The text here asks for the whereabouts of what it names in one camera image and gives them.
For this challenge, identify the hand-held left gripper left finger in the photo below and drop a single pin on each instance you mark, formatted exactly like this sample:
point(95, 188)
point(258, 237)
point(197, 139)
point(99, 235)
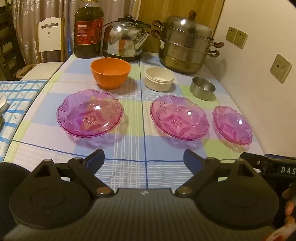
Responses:
point(95, 160)

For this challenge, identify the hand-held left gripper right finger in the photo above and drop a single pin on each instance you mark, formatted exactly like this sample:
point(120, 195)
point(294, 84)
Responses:
point(190, 160)

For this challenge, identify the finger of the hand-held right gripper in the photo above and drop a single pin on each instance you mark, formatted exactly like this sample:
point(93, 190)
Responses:
point(251, 161)

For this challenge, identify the small purple glass plate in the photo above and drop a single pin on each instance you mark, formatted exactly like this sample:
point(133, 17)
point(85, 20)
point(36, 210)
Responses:
point(231, 125)

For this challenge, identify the large purple glass plate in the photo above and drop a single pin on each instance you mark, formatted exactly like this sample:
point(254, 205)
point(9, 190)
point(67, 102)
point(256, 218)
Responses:
point(90, 115)
point(178, 120)

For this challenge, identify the stainless steel bowl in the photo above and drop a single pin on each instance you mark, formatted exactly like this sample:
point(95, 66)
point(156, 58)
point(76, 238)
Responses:
point(198, 92)

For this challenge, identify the white plastic bowl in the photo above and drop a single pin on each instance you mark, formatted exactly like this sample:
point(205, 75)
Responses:
point(157, 83)

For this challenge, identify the orange plastic bowl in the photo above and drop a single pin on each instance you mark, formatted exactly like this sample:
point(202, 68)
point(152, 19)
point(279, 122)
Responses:
point(108, 76)

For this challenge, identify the person's right hand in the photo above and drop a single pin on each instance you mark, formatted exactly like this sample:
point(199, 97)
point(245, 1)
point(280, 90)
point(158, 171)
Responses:
point(291, 208)

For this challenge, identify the pastel plaid tablecloth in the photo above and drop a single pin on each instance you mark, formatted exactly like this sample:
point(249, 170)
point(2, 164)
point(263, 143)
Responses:
point(129, 143)

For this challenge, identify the white jar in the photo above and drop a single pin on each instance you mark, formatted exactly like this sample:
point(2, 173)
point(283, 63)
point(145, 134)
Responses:
point(2, 105)

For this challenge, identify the stainless steel steamer pot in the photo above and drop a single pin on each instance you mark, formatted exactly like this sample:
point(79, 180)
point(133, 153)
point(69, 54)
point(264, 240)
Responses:
point(185, 46)

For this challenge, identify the brown wooden stool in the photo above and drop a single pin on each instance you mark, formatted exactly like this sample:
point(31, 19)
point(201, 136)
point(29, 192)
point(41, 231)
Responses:
point(23, 69)

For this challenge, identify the stainless steel kettle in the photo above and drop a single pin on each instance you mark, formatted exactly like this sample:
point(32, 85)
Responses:
point(120, 41)

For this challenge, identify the cooking oil bottle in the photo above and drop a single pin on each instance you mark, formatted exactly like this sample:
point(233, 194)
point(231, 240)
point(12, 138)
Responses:
point(89, 30)

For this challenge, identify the white wooden chair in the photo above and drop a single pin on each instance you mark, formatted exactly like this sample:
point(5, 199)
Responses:
point(49, 34)

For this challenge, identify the dark metal rack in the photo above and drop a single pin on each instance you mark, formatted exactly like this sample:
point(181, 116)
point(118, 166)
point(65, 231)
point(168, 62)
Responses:
point(9, 46)

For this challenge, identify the wooden door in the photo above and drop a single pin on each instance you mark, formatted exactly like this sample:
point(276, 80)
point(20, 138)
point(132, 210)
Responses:
point(208, 11)

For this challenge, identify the beige wall socket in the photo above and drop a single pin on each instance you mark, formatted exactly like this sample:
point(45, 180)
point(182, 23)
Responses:
point(241, 39)
point(232, 34)

